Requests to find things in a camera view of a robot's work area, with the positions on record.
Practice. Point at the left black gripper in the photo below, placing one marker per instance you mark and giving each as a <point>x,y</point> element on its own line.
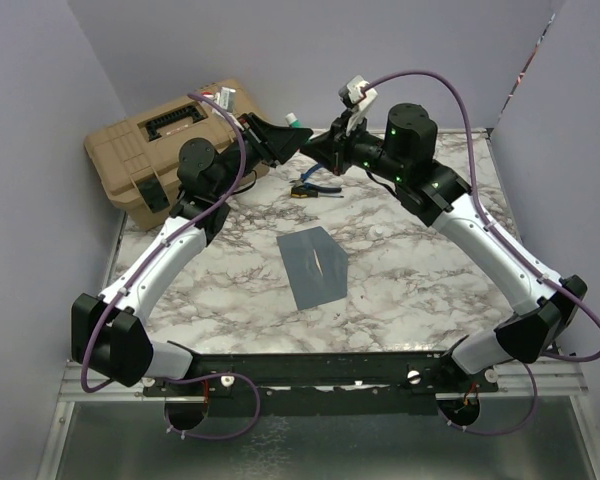
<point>277,143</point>

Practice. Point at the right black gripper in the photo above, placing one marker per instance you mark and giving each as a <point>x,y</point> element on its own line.
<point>332,148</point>

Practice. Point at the green white glue stick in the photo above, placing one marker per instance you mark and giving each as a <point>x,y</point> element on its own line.
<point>292,121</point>

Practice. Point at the grey paper envelope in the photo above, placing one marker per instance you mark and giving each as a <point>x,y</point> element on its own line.
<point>316,267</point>

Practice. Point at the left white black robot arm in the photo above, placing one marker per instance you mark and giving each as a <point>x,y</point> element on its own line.
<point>108,332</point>

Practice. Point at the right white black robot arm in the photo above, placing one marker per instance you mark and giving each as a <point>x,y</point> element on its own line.
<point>543,302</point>

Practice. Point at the tan plastic toolbox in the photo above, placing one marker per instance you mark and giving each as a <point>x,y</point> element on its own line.
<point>137,158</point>

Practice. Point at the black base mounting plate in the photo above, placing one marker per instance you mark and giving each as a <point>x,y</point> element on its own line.
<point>326,384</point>

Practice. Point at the blue handled pliers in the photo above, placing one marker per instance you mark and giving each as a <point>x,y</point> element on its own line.
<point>304,177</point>

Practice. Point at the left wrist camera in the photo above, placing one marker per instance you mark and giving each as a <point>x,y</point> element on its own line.
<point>226,98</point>

